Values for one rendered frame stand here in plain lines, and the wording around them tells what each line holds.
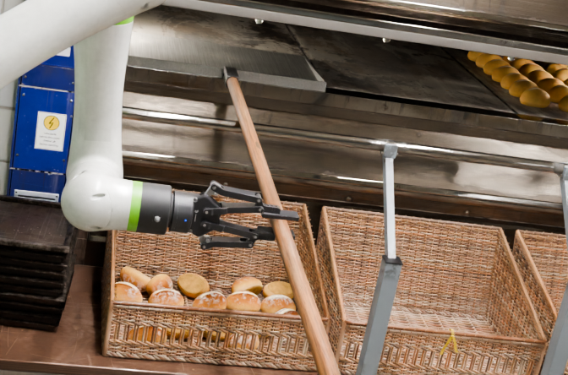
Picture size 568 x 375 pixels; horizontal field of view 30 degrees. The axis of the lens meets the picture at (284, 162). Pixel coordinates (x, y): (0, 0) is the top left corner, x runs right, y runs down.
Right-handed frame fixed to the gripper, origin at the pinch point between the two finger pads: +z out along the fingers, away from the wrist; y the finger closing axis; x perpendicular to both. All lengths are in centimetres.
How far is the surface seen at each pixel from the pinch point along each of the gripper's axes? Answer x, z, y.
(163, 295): -73, -12, 54
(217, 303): -73, 3, 55
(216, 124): -61, -7, 1
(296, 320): -50, 19, 46
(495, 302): -84, 85, 51
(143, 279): -80, -17, 54
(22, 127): -95, -54, 20
